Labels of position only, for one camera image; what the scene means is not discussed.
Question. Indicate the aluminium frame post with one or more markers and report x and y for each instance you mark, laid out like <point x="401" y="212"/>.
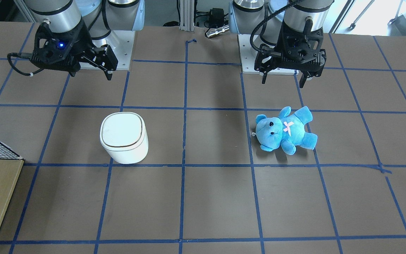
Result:
<point x="186" y="13"/>

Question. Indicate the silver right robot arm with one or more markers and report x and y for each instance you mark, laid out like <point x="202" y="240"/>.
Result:
<point x="126" y="15"/>

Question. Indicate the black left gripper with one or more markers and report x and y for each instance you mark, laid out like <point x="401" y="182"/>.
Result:
<point x="263" y="63"/>

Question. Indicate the silver metal cylinder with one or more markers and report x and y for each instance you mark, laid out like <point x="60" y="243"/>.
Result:
<point x="214" y="32"/>

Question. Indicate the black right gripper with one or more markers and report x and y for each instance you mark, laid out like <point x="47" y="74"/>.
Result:
<point x="80" y="41"/>

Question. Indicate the white trash can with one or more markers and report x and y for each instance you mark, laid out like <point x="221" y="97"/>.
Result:
<point x="124" y="136"/>

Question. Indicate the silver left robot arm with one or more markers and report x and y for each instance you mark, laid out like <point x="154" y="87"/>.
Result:
<point x="262" y="19"/>

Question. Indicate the black power adapter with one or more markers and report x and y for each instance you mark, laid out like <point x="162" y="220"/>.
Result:
<point x="216" y="16"/>

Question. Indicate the blue teddy bear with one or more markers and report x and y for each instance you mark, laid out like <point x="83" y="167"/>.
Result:
<point x="286" y="131"/>

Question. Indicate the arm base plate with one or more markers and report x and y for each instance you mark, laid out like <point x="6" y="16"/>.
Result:
<point x="121" y="43"/>
<point x="248" y="55"/>

